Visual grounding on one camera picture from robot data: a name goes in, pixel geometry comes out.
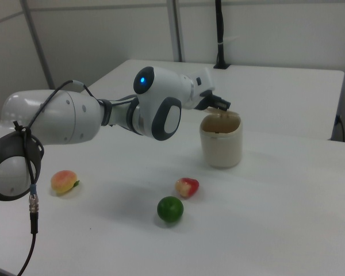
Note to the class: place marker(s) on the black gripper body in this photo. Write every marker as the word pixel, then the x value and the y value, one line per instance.
pixel 206 100

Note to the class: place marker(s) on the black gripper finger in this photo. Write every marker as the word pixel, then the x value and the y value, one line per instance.
pixel 222 100
pixel 222 107

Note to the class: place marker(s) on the cream garbage bin with lid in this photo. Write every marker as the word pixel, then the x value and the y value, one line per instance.
pixel 221 149

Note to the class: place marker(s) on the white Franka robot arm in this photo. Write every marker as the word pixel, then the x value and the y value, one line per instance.
pixel 74 120

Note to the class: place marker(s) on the black pole with base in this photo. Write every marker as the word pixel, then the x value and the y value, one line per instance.
pixel 220 28

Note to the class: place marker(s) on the red yellow toy strawberry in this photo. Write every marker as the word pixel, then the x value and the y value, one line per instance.
pixel 187 187

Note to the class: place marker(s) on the green toy lime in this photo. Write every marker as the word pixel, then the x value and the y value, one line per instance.
pixel 170 209

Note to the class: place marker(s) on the orange yellow toy peach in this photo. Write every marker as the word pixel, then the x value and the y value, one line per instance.
pixel 62 181

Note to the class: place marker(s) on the grey metal partition post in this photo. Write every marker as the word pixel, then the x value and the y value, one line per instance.
pixel 176 28
pixel 36 37

